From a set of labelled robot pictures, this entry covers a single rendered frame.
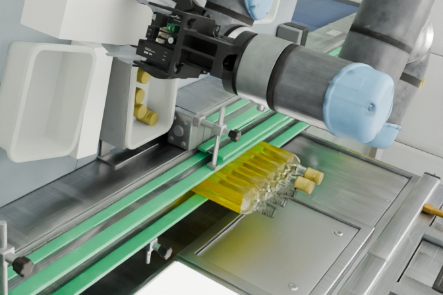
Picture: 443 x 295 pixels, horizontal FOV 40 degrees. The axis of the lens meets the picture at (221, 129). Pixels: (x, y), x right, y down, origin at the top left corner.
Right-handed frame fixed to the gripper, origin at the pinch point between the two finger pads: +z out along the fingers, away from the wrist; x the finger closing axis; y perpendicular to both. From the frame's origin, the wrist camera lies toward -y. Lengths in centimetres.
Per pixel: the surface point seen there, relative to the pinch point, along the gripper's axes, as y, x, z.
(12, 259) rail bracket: -3.3, 40.5, 11.1
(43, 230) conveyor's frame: -22, 45, 23
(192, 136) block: -67, 29, 21
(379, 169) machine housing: -144, 34, -11
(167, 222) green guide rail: -53, 46, 14
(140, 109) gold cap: -52, 24, 28
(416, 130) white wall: -702, 81, 65
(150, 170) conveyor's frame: -54, 37, 22
